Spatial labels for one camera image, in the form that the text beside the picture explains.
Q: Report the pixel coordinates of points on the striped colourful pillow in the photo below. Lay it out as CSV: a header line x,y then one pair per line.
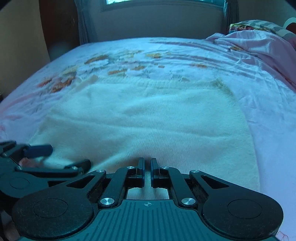
x,y
262,26

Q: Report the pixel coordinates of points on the grey curtain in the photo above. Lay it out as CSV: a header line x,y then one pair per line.
x,y
230,14
86,28

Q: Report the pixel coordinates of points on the white red headboard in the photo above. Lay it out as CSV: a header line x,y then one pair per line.
x,y
290,24

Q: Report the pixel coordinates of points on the pink blanket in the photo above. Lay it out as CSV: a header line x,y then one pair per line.
x,y
271,49

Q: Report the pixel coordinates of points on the left grey curtain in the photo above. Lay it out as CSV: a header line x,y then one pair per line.
x,y
86,28

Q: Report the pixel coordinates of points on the floral bed sheet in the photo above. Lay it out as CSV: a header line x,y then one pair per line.
x,y
266,100

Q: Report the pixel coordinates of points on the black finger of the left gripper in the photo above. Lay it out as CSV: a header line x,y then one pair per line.
x,y
69,167
12,151

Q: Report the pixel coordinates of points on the dark wooden door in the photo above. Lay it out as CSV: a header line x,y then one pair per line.
x,y
60,26

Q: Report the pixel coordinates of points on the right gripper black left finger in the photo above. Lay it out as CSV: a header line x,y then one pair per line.
x,y
116,186

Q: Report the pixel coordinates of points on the right grey curtain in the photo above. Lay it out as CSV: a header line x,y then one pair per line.
x,y
230,14

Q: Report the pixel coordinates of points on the window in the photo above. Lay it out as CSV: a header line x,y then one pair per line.
x,y
112,5

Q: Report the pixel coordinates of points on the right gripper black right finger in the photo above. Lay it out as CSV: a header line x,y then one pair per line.
x,y
172,180

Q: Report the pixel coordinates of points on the cream knitted sweater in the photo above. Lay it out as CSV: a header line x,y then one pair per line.
x,y
114,121

